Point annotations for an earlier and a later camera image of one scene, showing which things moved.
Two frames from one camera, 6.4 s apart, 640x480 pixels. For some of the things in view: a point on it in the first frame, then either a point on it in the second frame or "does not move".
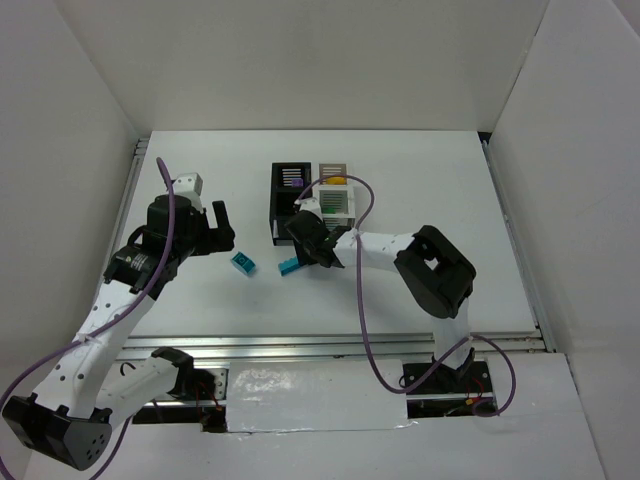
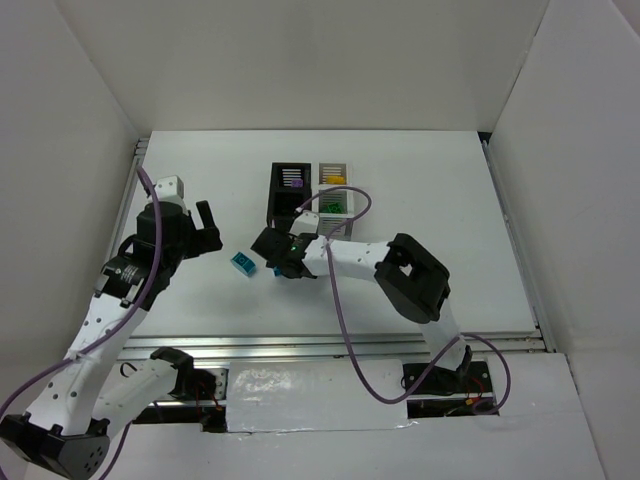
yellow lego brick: [336, 180] does not move
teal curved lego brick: [243, 263] does not move
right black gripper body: [310, 245] to [269, 245]
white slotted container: [336, 197] does not move
